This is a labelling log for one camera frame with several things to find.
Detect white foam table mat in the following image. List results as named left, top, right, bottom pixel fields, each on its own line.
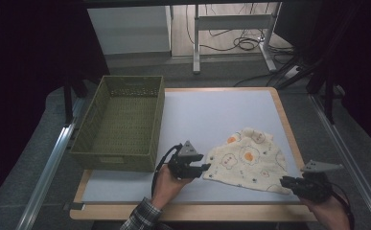
left=81, top=89, right=309, bottom=205

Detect black cable on carpet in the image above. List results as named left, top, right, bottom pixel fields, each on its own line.
left=233, top=70, right=282, bottom=88

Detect black tripod stand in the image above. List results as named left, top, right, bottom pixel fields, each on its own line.
left=274, top=57, right=345, bottom=127

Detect grey tape piece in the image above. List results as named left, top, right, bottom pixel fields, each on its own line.
left=62, top=201, right=86, bottom=212

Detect green plastic basket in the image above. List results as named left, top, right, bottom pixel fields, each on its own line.
left=69, top=75, right=166, bottom=173

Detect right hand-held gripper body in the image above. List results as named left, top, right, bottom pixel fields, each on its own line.
left=292, top=159, right=344, bottom=204

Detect white power strip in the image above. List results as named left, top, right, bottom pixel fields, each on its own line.
left=281, top=64, right=303, bottom=81

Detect cream baby garment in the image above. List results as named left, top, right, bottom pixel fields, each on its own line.
left=202, top=126, right=294, bottom=196

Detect black stand legs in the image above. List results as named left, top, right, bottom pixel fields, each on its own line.
left=62, top=74, right=90, bottom=127

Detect dark curtain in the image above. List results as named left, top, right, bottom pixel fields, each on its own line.
left=273, top=0, right=371, bottom=158
left=0, top=0, right=111, bottom=214

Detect white metal desk frame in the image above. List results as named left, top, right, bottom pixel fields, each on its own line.
left=192, top=2, right=283, bottom=75

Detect person's left hand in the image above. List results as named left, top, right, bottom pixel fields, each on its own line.
left=151, top=166, right=194, bottom=210

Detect white cabinet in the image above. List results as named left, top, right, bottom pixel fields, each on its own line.
left=87, top=5, right=173, bottom=56

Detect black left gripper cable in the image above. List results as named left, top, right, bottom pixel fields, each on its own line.
left=151, top=143, right=183, bottom=198

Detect red and black gripper cable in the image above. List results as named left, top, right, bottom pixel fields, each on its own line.
left=330, top=181, right=356, bottom=230

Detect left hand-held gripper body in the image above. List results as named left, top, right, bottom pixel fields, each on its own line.
left=168, top=140, right=197, bottom=180

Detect aluminium rail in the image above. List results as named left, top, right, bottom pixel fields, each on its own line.
left=310, top=94, right=371, bottom=230
left=14, top=123, right=79, bottom=230

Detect person's right hand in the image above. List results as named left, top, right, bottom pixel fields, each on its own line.
left=301, top=195, right=350, bottom=230

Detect coiled black floor cables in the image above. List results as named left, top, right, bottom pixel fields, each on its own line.
left=186, top=3, right=296, bottom=65

